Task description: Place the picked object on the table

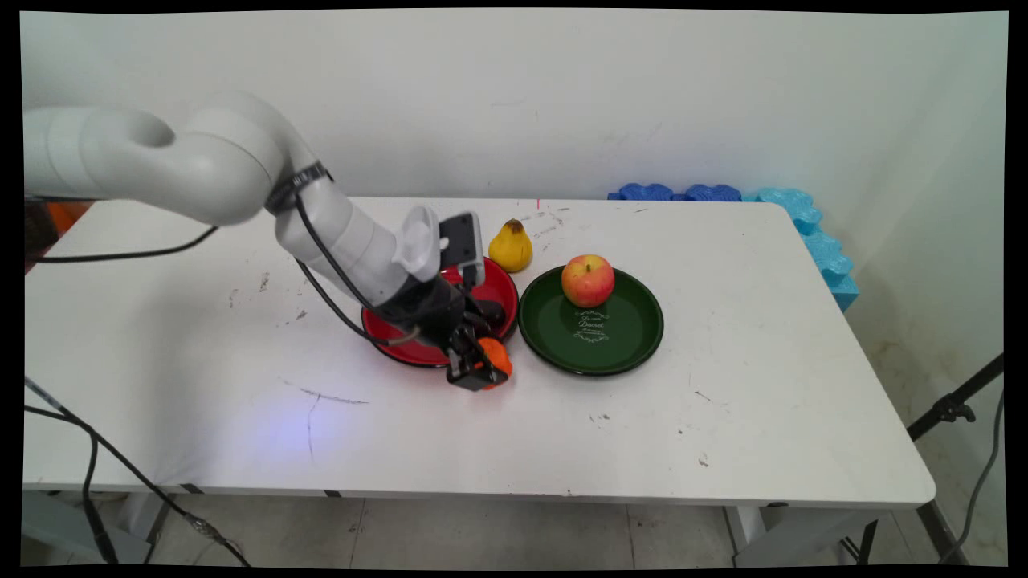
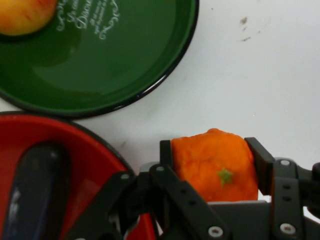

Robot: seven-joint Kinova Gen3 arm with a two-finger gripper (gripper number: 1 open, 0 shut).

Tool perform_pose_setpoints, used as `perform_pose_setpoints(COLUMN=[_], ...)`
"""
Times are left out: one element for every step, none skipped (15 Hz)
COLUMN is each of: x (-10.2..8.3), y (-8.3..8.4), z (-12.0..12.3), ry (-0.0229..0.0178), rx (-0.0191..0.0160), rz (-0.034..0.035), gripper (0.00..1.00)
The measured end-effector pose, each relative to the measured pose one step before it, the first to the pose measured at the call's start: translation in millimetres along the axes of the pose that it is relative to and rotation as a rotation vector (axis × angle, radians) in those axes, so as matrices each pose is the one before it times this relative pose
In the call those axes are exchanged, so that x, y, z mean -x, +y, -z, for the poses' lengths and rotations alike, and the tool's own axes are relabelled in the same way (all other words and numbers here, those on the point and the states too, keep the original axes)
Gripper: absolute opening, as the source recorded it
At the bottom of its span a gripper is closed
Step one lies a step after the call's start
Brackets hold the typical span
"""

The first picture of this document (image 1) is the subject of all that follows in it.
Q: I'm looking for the black metal table leg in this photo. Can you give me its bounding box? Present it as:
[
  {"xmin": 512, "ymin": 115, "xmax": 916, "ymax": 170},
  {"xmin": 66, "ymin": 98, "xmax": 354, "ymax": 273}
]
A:
[{"xmin": 143, "ymin": 493, "xmax": 177, "ymax": 564}]

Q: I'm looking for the black strap on arm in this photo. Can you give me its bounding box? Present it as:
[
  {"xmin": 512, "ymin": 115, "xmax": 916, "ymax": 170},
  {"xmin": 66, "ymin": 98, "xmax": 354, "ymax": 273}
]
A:
[{"xmin": 263, "ymin": 161, "xmax": 333, "ymax": 216}]

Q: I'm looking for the black cable on robot arm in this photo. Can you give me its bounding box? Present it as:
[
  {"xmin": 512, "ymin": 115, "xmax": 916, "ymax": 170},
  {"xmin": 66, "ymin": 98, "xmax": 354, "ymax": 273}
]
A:
[{"xmin": 24, "ymin": 195, "xmax": 422, "ymax": 348}]

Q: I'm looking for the red yellow apple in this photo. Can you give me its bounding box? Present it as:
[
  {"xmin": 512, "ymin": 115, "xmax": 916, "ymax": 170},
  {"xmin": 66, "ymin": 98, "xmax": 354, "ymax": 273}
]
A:
[{"xmin": 561, "ymin": 254, "xmax": 616, "ymax": 309}]

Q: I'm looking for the white table leg frame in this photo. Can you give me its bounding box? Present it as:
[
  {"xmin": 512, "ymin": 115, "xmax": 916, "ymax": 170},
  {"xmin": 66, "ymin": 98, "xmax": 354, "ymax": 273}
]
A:
[{"xmin": 723, "ymin": 504, "xmax": 883, "ymax": 568}]

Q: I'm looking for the yellow pear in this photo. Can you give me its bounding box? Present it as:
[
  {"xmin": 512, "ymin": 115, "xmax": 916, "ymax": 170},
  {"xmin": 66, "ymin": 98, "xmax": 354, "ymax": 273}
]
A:
[{"xmin": 488, "ymin": 218, "xmax": 534, "ymax": 274}]

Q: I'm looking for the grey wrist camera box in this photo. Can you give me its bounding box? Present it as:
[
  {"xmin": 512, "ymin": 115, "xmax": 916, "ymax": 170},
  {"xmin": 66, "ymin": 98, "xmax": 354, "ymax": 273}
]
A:
[{"xmin": 437, "ymin": 212, "xmax": 487, "ymax": 289}]

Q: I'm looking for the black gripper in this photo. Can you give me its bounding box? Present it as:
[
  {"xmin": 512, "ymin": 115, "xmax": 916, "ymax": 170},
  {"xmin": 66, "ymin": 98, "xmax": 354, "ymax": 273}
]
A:
[{"xmin": 376, "ymin": 275, "xmax": 510, "ymax": 393}]

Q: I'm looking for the orange object behind table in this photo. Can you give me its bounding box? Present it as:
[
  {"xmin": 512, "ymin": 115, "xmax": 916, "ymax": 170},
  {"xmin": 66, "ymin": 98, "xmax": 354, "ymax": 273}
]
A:
[{"xmin": 44, "ymin": 201, "xmax": 94, "ymax": 235}]

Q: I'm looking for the black tripod stand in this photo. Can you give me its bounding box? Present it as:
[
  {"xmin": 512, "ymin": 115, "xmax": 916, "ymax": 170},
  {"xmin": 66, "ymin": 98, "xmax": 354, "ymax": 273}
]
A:
[{"xmin": 906, "ymin": 353, "xmax": 1006, "ymax": 565}]

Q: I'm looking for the dark green round plate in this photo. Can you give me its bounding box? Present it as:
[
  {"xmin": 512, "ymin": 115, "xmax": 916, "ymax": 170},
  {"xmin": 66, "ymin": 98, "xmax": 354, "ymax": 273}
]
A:
[{"xmin": 518, "ymin": 266, "xmax": 665, "ymax": 377}]

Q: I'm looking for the light blue foam strip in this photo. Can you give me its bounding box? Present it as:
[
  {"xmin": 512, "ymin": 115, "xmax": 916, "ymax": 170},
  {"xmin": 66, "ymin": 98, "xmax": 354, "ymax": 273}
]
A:
[{"xmin": 743, "ymin": 187, "xmax": 861, "ymax": 313}]

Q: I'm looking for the red round plate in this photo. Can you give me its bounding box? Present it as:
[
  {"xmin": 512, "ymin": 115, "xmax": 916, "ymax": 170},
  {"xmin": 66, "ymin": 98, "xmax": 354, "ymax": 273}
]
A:
[{"xmin": 361, "ymin": 255, "xmax": 520, "ymax": 369}]

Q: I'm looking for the black looping floor cable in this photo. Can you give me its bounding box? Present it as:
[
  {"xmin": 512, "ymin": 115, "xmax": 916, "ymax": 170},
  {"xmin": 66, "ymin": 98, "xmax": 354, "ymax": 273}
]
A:
[{"xmin": 22, "ymin": 405, "xmax": 121, "ymax": 566}]

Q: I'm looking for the dark blue foam piece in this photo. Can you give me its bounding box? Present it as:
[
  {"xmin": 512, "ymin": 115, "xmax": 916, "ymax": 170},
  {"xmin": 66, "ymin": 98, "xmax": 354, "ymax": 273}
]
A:
[
  {"xmin": 607, "ymin": 182, "xmax": 676, "ymax": 202},
  {"xmin": 681, "ymin": 184, "xmax": 744, "ymax": 203}
]

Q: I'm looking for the black cable with connector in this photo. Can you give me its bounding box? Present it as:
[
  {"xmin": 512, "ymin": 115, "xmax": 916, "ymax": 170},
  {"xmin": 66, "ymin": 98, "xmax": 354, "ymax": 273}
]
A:
[{"xmin": 22, "ymin": 376, "xmax": 253, "ymax": 568}]

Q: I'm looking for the dark brown object behind table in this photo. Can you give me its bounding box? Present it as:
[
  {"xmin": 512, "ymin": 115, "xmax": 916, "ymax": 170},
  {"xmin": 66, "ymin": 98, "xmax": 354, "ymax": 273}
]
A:
[{"xmin": 22, "ymin": 197, "xmax": 62, "ymax": 272}]

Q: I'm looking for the grey hanging cable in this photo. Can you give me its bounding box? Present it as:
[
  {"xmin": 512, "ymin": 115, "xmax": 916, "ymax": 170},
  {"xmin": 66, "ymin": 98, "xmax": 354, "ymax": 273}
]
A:
[{"xmin": 938, "ymin": 389, "xmax": 1006, "ymax": 565}]

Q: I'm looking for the purple eggplant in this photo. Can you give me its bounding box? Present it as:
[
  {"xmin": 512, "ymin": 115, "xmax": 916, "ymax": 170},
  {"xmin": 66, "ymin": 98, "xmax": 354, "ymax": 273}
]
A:
[{"xmin": 467, "ymin": 298, "xmax": 508, "ymax": 332}]

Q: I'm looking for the orange tangerine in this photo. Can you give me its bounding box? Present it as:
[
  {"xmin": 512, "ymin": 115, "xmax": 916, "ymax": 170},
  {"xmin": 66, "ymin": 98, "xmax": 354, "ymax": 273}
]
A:
[{"xmin": 478, "ymin": 336, "xmax": 515, "ymax": 391}]

